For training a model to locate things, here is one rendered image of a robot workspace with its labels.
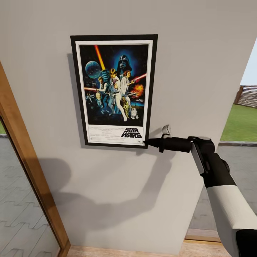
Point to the fixed window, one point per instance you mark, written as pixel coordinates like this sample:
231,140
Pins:
237,147

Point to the poster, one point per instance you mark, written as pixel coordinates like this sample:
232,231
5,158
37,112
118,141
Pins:
115,77

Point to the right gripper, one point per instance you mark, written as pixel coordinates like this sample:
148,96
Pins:
165,143

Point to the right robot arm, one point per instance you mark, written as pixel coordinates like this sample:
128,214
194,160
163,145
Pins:
235,221

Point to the door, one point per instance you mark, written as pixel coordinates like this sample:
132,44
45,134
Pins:
30,225

